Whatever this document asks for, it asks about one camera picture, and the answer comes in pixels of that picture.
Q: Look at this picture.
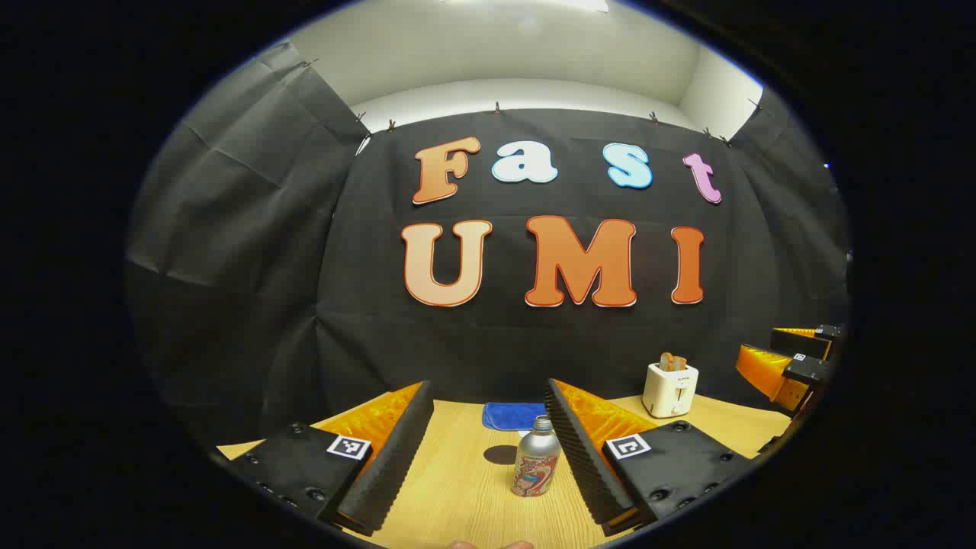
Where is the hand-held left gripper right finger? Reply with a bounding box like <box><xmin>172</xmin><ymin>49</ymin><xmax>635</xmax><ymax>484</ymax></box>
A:
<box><xmin>544</xmin><ymin>378</ymin><xmax>756</xmax><ymax>538</ymax></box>

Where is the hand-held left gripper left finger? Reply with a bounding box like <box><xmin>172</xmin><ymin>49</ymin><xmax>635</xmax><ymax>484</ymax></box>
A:
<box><xmin>227</xmin><ymin>380</ymin><xmax>435</xmax><ymax>537</ymax></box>

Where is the silver water bottle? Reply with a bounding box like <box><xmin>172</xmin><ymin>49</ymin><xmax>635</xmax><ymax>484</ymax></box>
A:
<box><xmin>511</xmin><ymin>416</ymin><xmax>562</xmax><ymax>498</ymax></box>

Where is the blue folded towel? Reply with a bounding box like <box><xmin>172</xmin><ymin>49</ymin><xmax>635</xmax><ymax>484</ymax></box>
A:
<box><xmin>481</xmin><ymin>402</ymin><xmax>548</xmax><ymax>432</ymax></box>

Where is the white toaster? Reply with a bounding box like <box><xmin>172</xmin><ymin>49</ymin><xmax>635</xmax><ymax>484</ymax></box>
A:
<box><xmin>642</xmin><ymin>362</ymin><xmax>700</xmax><ymax>419</ymax></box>

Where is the black backdrop cloth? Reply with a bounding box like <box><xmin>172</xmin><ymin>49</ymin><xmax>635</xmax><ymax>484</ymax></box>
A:
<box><xmin>124</xmin><ymin>40</ymin><xmax>851</xmax><ymax>451</ymax></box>

